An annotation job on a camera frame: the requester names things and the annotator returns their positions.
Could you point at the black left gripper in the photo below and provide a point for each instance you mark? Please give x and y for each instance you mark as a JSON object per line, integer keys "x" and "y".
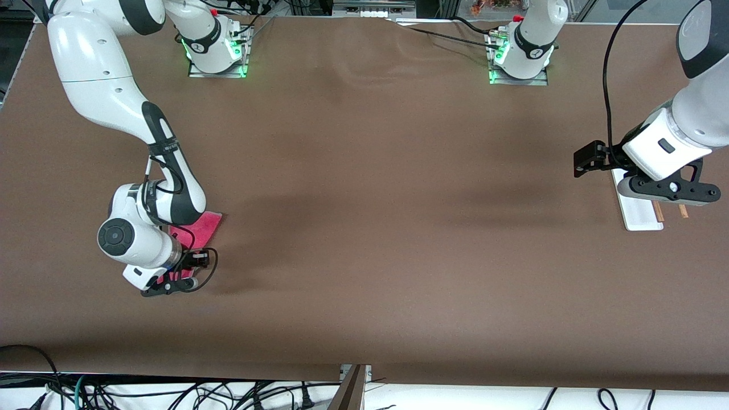
{"x": 613, "y": 155}

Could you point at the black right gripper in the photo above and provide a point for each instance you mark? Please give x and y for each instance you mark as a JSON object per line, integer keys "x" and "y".
{"x": 188, "y": 259}

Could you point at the pink fluffy towel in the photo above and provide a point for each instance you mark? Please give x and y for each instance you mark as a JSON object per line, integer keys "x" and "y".
{"x": 199, "y": 225}

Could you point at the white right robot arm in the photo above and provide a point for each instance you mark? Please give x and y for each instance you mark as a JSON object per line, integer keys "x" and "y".
{"x": 97, "y": 74}

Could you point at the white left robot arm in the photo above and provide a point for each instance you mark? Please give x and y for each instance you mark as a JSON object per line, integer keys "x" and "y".
{"x": 692, "y": 114}

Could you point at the white rack base tray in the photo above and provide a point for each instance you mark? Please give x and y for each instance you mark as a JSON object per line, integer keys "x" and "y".
{"x": 641, "y": 219}

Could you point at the black power plug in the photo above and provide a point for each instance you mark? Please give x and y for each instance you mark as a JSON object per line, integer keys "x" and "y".
{"x": 306, "y": 400}

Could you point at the brown wooden beam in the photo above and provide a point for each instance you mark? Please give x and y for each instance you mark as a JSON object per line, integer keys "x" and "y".
{"x": 348, "y": 396}

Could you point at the white power strip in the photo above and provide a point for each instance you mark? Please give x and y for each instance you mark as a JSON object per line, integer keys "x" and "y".
{"x": 376, "y": 13}

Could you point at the aluminium table bracket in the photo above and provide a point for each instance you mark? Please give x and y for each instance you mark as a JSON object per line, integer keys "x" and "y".
{"x": 367, "y": 371}

